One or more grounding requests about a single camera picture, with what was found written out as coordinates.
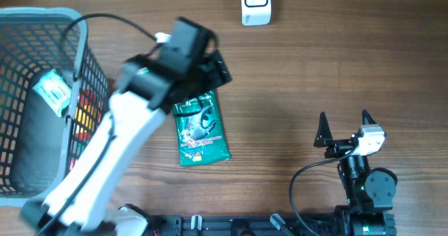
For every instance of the grey plastic shopping basket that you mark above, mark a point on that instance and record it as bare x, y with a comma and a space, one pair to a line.
34, 141

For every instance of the green 3M gloves package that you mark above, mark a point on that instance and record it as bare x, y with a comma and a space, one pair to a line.
200, 131

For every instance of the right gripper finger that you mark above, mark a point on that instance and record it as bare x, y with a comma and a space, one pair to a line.
367, 118
324, 136

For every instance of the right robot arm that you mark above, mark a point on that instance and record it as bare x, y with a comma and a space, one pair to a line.
369, 191

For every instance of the red chili sauce bottle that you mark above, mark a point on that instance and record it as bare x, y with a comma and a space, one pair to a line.
88, 115

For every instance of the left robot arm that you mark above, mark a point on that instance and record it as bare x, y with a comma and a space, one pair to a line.
178, 69

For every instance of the white barcode scanner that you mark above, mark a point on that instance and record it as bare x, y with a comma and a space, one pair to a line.
256, 12

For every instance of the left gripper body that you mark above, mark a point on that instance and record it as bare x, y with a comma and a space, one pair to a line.
208, 75

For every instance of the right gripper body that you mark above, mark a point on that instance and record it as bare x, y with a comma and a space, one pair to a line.
339, 148

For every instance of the teal wet wipes pack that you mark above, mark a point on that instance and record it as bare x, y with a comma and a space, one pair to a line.
54, 91

